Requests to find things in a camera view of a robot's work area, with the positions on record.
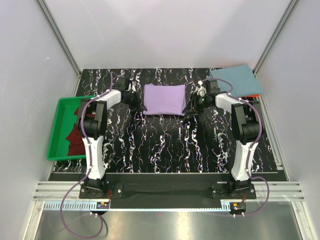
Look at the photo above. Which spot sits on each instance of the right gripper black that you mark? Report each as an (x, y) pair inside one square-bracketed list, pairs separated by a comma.
[(192, 106)]

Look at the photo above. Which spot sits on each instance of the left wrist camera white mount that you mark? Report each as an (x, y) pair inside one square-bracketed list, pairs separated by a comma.
[(132, 87)]

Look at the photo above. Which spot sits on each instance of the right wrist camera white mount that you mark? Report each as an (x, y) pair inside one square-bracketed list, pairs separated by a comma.
[(200, 89)]

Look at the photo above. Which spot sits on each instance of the green plastic bin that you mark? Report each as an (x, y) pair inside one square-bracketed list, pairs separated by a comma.
[(63, 124)]

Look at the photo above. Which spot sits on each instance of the right aluminium frame post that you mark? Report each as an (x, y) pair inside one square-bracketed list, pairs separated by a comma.
[(276, 33)]

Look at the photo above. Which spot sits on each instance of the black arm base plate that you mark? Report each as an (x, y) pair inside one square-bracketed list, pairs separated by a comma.
[(181, 188)]

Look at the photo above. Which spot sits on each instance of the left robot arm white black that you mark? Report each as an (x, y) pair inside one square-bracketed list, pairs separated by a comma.
[(91, 122)]

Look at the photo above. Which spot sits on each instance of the purple t shirt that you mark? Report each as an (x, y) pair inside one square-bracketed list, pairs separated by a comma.
[(164, 99)]

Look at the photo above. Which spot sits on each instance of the white slotted cable duct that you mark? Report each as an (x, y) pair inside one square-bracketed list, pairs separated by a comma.
[(118, 206)]

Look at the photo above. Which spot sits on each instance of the dark red t shirt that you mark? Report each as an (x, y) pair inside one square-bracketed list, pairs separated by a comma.
[(76, 146)]

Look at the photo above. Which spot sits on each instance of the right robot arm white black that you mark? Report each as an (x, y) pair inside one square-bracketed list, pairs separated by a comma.
[(246, 125)]

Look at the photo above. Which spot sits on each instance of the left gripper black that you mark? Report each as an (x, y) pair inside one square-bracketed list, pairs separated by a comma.
[(138, 103)]

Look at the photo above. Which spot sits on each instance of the aluminium frame post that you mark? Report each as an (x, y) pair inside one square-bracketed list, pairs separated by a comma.
[(276, 33), (58, 35)]

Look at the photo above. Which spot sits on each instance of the folded blue-grey t shirt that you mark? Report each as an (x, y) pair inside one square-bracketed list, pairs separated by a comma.
[(241, 78)]

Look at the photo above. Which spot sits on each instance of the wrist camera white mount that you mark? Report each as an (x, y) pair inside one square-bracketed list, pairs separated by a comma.
[(200, 89), (132, 87)]

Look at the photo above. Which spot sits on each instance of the left aluminium frame post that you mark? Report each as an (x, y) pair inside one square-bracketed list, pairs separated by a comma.
[(58, 35)]

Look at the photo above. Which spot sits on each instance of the folded orange t shirt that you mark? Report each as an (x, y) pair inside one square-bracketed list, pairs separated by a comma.
[(251, 96)]

